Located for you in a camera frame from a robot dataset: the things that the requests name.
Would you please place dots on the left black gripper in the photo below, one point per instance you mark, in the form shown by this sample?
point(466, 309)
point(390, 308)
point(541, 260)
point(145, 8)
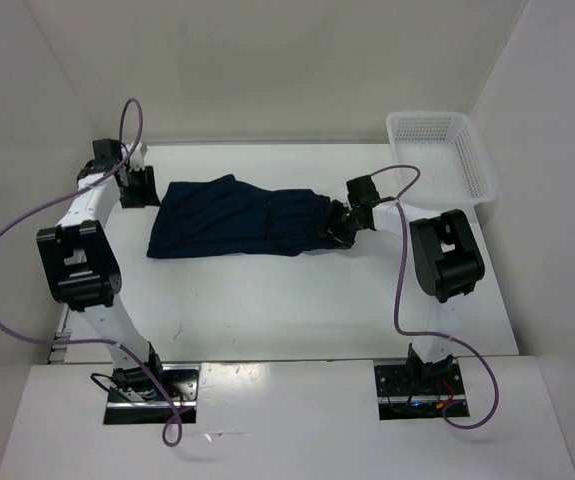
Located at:
point(149, 195)

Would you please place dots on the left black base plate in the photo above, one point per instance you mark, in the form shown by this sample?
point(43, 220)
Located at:
point(125, 406)

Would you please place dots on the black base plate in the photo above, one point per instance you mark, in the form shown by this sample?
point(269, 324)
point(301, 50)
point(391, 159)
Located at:
point(125, 406)
point(399, 397)

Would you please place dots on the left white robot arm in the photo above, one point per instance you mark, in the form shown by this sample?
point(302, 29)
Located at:
point(82, 271)

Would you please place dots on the navy blue shorts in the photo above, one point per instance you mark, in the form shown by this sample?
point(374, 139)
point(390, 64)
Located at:
point(228, 216)

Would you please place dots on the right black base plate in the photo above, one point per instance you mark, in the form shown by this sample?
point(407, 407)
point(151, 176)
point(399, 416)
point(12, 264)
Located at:
point(399, 397)

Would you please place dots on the white plastic basket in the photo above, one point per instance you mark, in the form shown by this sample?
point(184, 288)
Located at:
point(455, 168)

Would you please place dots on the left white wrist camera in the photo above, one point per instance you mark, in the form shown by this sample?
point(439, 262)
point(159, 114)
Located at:
point(137, 156)

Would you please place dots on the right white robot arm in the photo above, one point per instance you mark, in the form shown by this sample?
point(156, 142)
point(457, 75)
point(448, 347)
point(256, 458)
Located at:
point(446, 261)

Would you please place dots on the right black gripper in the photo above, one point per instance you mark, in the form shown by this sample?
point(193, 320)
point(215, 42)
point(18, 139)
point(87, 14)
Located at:
point(344, 239)

